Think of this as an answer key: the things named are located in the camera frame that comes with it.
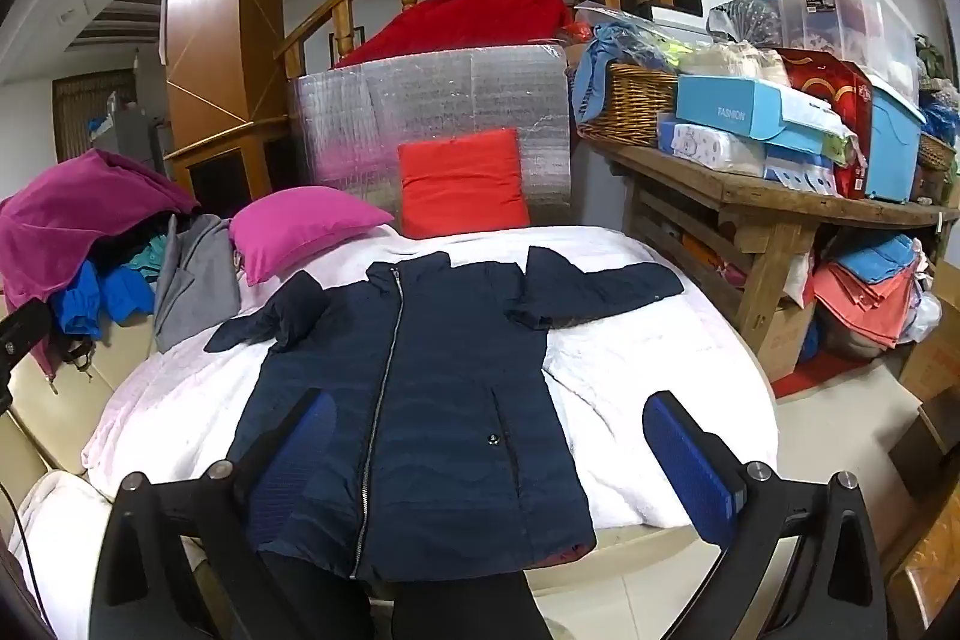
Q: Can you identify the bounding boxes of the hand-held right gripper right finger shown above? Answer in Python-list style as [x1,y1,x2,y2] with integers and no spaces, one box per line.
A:
[643,391,901,640]

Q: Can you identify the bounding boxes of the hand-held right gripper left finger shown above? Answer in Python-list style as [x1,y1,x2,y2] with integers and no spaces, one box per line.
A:
[88,387,342,640]

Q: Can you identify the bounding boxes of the navy blue padded jacket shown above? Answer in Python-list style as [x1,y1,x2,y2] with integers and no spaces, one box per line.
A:
[204,246,685,585]

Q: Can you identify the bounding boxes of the bright blue garment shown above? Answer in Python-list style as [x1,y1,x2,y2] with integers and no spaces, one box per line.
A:
[51,261,156,339]

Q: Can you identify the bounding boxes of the beige sofa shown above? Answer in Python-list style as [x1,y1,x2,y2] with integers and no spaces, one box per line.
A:
[0,295,196,640]

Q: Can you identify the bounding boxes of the white quilted blanket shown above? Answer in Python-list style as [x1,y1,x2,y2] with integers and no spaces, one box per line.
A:
[81,225,779,528]

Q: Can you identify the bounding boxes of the magenta garment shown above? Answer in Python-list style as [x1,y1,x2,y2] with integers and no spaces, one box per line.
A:
[0,149,202,378]

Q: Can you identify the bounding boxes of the teal garment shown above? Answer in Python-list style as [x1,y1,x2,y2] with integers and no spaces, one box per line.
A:
[124,235,170,281]

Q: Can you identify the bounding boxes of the brown cardboard box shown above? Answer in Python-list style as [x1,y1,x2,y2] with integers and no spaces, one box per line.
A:
[757,302,818,382]

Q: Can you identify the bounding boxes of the grey blazer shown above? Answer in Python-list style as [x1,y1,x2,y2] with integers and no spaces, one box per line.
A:
[154,214,242,354]

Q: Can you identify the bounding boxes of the pink pillow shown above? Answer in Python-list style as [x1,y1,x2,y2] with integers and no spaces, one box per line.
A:
[229,186,395,287]

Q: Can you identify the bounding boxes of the grey cabinet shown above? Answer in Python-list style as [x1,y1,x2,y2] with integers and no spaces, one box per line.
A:
[90,107,170,176]

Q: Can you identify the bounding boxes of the person's black pants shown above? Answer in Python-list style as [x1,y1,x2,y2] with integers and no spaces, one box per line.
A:
[259,550,552,640]

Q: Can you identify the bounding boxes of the stack of folded towels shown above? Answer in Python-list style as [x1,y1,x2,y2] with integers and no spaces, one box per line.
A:
[811,233,931,348]

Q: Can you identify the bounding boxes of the wooden side table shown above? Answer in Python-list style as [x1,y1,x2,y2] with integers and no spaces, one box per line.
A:
[581,134,960,378]

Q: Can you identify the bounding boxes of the white plastic bag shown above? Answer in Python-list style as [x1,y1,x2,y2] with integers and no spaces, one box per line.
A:
[900,291,942,345]

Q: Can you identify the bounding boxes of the red pillow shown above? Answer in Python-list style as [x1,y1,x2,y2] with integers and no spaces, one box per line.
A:
[397,128,531,238]

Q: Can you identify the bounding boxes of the white tissue pack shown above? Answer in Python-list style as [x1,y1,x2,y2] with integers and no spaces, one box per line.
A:
[765,145,837,195]
[670,122,767,176]

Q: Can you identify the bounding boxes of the light blue cardboard box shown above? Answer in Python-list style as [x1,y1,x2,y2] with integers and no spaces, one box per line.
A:
[675,75,860,146]

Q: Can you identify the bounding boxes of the silver foil insulation mat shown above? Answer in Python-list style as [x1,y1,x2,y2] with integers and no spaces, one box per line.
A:
[289,44,572,229]

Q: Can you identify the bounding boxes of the wooden pillar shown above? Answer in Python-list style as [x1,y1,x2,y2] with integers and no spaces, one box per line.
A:
[161,0,292,195]

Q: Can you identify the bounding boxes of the blue plastic bin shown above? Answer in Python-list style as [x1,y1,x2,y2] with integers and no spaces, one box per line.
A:
[862,85,927,202]

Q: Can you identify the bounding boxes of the small wicker basket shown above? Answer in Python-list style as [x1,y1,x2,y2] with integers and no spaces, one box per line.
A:
[916,134,957,172]

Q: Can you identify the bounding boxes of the red gift box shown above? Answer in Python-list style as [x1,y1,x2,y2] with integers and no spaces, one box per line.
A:
[776,47,875,199]

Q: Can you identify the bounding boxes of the light blue cloth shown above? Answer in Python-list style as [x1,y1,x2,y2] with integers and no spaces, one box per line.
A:
[571,21,676,124]

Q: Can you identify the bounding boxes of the red cloth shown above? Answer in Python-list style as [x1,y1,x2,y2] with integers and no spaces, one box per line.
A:
[335,0,590,70]

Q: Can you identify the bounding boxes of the grey patterned plastic bag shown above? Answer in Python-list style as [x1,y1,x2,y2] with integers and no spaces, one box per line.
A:
[709,0,785,45]

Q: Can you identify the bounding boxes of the clear plastic storage box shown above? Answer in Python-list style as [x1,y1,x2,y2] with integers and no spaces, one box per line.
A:
[772,0,920,86]

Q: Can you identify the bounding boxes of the black cable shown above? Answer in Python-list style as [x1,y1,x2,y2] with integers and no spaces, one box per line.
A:
[0,482,46,611]

